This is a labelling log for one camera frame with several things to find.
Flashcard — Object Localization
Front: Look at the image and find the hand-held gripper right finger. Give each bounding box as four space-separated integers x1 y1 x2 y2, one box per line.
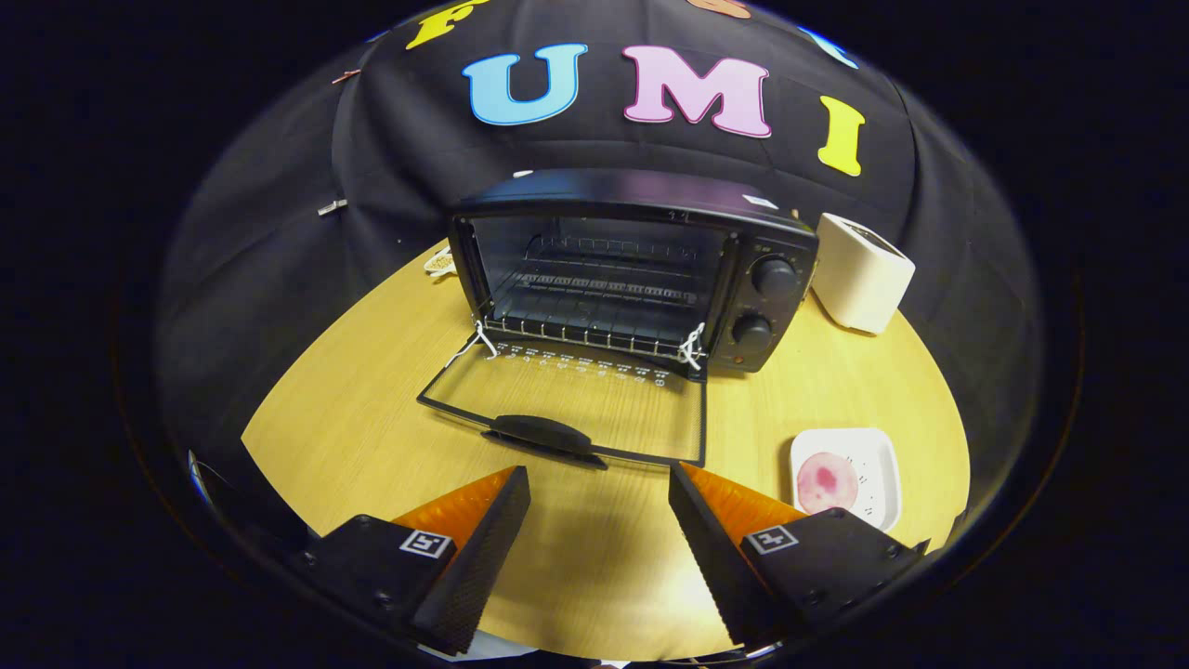
669 462 930 648

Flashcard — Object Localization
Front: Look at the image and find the white bread toaster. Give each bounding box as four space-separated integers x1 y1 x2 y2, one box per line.
811 212 917 336

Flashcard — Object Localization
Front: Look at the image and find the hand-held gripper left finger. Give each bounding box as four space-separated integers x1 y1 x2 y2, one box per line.
279 465 532 656

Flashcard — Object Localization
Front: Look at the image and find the white square plate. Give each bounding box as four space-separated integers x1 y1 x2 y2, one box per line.
790 427 903 532

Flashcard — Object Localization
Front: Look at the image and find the black backdrop cloth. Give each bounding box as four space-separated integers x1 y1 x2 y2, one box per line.
158 0 1041 521

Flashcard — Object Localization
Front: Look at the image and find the black toaster oven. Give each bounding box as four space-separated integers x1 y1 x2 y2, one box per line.
416 167 820 471

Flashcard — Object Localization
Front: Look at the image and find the pink ham slice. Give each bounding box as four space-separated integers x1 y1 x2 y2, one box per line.
796 452 860 516

